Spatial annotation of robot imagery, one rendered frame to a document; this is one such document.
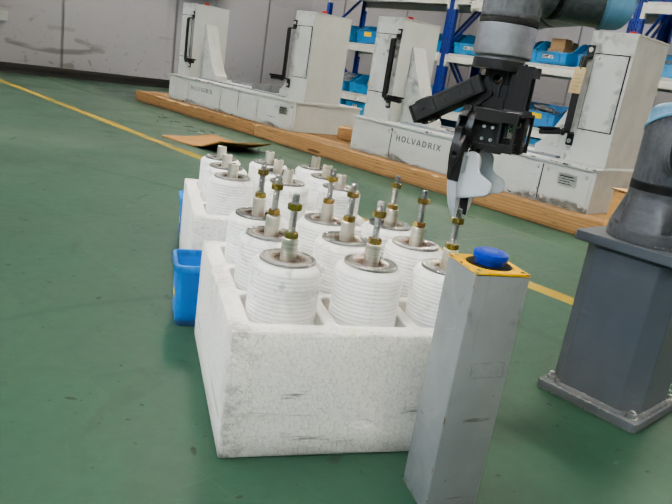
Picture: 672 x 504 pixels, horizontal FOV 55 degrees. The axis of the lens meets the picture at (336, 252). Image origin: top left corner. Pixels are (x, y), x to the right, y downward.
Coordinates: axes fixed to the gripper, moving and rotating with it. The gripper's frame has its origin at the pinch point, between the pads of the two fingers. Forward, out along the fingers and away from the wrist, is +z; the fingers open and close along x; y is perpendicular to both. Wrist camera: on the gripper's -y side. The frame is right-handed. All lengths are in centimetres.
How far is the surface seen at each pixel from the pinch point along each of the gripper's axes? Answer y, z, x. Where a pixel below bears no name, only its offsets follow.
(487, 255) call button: 11.0, 1.6, -16.5
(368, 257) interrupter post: -7.1, 8.1, -10.0
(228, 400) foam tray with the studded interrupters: -13.7, 25.8, -28.3
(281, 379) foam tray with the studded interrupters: -9.5, 22.9, -23.4
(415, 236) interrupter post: -8.1, 7.7, 6.6
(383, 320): -2.8, 15.7, -10.8
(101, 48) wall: -545, 1, 368
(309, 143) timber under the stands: -182, 29, 230
